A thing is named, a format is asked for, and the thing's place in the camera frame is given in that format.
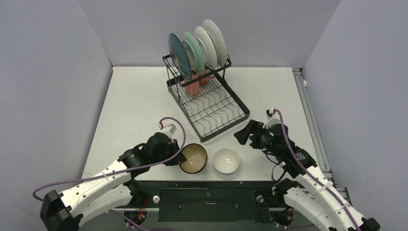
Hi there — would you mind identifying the white bowl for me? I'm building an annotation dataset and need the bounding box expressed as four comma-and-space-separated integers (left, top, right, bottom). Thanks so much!
213, 149, 240, 174

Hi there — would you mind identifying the brown black bowl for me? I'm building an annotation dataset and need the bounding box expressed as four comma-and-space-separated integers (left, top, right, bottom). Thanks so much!
179, 143, 208, 174

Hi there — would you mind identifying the black wire dish rack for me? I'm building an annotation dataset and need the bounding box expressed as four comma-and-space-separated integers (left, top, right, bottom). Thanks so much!
162, 54, 250, 142

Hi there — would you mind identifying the small orange mug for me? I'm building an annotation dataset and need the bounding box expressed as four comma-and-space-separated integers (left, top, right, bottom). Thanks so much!
197, 70, 215, 86

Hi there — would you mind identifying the large pink mug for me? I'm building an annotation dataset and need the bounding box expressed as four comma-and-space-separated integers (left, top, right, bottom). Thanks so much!
184, 81, 200, 97

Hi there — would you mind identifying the white plate blue rim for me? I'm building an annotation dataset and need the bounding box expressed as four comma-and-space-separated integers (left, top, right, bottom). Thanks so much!
194, 26, 217, 69

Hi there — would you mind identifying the red teal plate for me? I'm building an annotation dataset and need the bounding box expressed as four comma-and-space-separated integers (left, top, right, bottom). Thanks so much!
202, 19, 228, 66

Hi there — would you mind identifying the dark blue plate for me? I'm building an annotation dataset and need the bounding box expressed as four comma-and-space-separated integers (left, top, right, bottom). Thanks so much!
168, 33, 192, 80

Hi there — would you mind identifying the light green flower plate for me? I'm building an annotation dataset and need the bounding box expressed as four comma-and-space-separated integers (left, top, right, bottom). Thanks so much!
181, 31, 205, 75

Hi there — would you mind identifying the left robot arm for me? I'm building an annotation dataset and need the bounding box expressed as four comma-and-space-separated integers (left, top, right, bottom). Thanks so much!
39, 126, 183, 231

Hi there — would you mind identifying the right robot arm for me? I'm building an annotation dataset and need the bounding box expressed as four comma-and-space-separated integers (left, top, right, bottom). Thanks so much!
234, 120, 380, 231

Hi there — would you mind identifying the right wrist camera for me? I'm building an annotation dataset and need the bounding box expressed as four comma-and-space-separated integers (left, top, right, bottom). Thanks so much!
264, 108, 281, 128

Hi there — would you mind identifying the aluminium rail right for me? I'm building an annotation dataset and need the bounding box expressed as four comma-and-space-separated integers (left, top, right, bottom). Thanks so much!
292, 68, 351, 203

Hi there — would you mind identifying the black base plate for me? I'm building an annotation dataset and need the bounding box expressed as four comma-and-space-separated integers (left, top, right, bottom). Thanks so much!
116, 180, 293, 223

